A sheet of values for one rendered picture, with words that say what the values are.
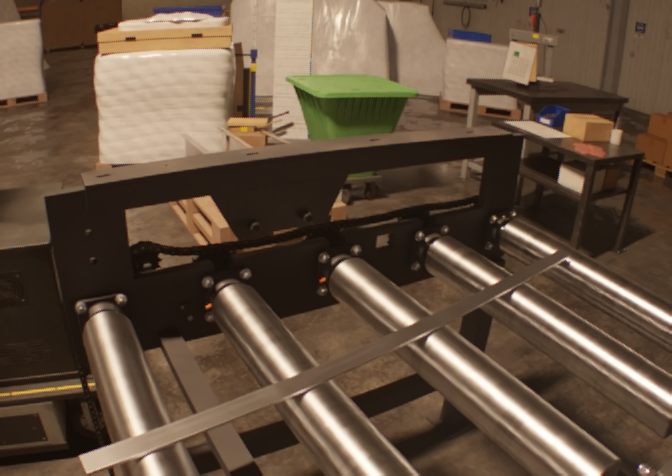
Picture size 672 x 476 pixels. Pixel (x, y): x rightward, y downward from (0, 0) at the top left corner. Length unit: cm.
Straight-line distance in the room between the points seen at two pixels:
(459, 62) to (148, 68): 477
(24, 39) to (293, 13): 528
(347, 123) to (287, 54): 131
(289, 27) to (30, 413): 388
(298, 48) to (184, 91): 111
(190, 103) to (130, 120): 54
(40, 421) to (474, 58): 713
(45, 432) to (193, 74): 319
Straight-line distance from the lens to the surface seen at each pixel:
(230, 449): 100
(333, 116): 376
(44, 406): 195
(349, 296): 125
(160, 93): 451
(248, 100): 486
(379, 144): 133
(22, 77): 912
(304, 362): 97
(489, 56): 794
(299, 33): 490
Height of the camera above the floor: 152
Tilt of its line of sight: 24 degrees down
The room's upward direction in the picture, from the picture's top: 3 degrees clockwise
